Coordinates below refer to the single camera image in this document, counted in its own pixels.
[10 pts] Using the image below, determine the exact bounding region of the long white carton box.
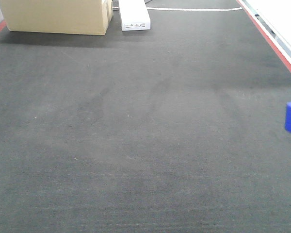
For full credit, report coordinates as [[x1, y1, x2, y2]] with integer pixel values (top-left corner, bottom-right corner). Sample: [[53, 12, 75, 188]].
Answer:
[[118, 0, 151, 31]]

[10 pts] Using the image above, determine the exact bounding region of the large cardboard box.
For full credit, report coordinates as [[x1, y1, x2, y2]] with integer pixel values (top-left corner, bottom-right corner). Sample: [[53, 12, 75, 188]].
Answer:
[[0, 0, 113, 35]]

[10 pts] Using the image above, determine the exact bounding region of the white conveyor side rail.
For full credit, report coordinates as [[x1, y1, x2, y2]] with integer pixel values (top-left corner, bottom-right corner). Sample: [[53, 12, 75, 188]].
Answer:
[[237, 0, 291, 73]]

